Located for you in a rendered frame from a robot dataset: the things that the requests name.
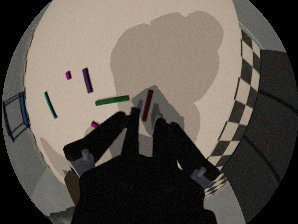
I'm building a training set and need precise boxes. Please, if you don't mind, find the green rod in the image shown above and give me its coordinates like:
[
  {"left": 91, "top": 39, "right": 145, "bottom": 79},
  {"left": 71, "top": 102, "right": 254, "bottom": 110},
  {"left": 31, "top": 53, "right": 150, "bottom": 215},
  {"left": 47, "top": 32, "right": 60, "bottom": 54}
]
[{"left": 95, "top": 95, "right": 129, "bottom": 106}]

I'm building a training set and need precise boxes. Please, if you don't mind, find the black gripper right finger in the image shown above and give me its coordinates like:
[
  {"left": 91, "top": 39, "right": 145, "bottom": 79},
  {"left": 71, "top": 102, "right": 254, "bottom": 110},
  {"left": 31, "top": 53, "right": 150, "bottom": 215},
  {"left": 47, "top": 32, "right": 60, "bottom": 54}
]
[{"left": 151, "top": 103, "right": 220, "bottom": 192}]

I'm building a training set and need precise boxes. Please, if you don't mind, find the purple rod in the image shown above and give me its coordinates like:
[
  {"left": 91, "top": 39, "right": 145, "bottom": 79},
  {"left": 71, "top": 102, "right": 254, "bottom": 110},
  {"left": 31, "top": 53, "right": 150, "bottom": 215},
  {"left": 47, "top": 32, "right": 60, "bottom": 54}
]
[{"left": 82, "top": 68, "right": 93, "bottom": 93}]

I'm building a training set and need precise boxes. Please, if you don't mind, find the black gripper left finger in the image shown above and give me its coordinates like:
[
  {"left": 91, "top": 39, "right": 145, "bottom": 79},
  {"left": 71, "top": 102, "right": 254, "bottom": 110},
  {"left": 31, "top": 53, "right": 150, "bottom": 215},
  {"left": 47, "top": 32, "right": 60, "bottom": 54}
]
[{"left": 63, "top": 100, "right": 143, "bottom": 189}]

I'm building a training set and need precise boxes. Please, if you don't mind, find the dark red rod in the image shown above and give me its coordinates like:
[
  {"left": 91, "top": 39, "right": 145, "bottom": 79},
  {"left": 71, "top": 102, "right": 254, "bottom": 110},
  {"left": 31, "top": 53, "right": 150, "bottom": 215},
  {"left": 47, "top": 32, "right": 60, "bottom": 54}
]
[{"left": 142, "top": 89, "right": 154, "bottom": 122}]

